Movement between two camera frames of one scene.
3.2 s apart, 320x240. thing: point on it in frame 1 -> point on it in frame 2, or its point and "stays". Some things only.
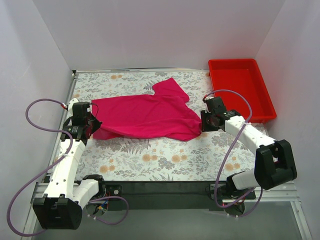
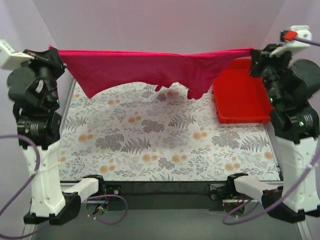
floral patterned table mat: (140, 158) stays
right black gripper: (205, 122) -> (260, 61)
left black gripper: (94, 125) -> (53, 63)
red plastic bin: (243, 76) stays
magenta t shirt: (164, 114) -> (193, 71)
